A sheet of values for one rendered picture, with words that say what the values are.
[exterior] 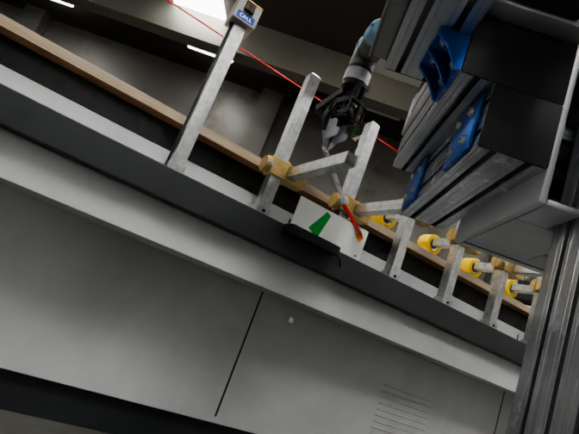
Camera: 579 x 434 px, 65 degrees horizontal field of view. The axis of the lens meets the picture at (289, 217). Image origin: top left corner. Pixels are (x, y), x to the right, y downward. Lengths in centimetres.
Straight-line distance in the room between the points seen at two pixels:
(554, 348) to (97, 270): 111
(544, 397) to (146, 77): 673
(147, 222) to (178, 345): 43
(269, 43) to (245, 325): 412
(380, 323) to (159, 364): 68
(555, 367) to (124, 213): 93
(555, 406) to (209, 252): 88
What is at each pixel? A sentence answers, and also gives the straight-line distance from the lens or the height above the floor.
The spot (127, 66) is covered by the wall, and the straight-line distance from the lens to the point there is 719.
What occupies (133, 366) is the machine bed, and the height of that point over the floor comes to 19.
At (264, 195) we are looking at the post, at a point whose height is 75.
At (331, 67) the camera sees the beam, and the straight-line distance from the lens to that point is 514.
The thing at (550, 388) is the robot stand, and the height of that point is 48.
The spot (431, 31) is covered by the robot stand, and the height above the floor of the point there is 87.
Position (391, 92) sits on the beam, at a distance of 511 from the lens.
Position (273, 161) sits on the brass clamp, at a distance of 127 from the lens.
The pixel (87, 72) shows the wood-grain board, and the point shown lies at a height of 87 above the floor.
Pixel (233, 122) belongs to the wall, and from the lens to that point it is 650.
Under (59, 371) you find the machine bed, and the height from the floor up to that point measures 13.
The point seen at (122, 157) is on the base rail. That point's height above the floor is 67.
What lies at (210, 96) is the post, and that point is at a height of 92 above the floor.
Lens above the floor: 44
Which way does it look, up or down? 13 degrees up
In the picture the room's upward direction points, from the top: 21 degrees clockwise
